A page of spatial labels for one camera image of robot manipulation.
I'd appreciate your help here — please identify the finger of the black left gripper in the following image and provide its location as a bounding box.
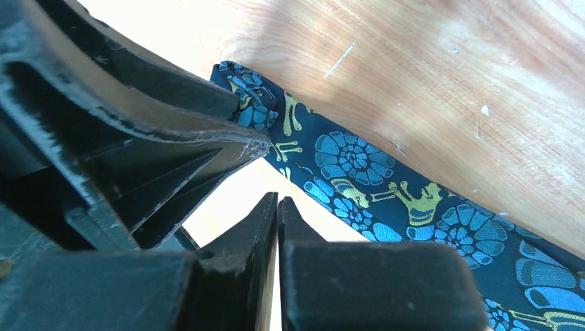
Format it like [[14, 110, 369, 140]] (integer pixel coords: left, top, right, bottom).
[[38, 0, 238, 119]]

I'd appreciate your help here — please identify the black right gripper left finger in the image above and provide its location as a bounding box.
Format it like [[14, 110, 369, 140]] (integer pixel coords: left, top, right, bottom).
[[1, 192, 278, 330]]

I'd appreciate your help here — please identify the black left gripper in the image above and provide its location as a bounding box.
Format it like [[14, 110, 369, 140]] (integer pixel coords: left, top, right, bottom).
[[1, 1, 270, 251]]

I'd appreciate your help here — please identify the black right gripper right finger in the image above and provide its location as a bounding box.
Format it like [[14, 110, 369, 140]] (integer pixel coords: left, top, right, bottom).
[[277, 197, 488, 330]]

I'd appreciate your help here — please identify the blue patterned necktie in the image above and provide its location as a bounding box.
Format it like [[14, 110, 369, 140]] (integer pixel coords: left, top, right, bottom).
[[210, 61, 584, 330]]

